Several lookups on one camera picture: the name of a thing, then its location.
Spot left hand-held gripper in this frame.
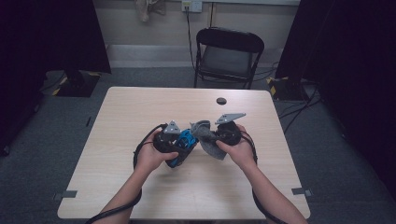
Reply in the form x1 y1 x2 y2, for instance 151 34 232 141
152 119 182 154

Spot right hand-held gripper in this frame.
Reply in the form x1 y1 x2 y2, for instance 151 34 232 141
214 112 248 147

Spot blue toy car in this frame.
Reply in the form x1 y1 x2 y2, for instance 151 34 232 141
165 128 200 169

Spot grey cloth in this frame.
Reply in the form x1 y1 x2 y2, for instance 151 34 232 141
189 119 229 161

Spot person's right hand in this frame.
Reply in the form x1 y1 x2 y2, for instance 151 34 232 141
216 123 259 171

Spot person's left hand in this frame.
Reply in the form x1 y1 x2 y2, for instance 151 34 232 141
134 135 180 175

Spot black stand base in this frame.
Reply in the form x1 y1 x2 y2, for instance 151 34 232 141
266 76 310 102
51 70 102 98

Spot black folding chair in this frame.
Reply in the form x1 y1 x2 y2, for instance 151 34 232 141
193 26 265 91

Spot grey tape strip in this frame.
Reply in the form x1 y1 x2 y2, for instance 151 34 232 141
52 189 78 202
290 187 314 198

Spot beige hanging cloth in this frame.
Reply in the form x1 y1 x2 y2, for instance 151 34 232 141
134 0 167 23

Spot black curtain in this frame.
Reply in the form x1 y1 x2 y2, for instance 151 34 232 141
275 0 396 200
0 0 112 157

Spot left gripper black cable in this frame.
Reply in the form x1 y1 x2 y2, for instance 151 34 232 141
84 122 169 224

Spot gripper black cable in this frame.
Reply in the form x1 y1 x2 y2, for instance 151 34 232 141
238 130 289 224
84 122 169 224

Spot black floor cables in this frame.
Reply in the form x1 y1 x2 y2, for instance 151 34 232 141
277 83 324 135

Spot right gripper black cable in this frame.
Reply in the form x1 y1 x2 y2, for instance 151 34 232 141
238 130 289 224

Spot black power cable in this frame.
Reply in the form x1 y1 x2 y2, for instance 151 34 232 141
185 5 198 72

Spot thin black wall cable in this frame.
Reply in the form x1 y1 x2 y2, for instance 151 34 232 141
209 2 217 29

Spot white wall socket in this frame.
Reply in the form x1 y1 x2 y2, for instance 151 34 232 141
181 0 204 14

